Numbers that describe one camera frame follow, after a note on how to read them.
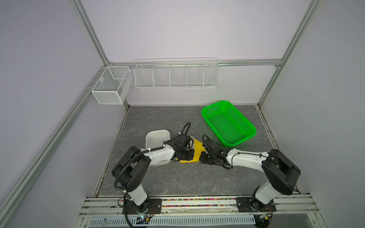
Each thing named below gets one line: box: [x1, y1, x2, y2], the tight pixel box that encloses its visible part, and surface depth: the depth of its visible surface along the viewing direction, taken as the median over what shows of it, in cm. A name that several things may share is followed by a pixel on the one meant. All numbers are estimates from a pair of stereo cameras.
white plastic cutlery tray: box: [140, 129, 175, 166], surface depth 63 cm
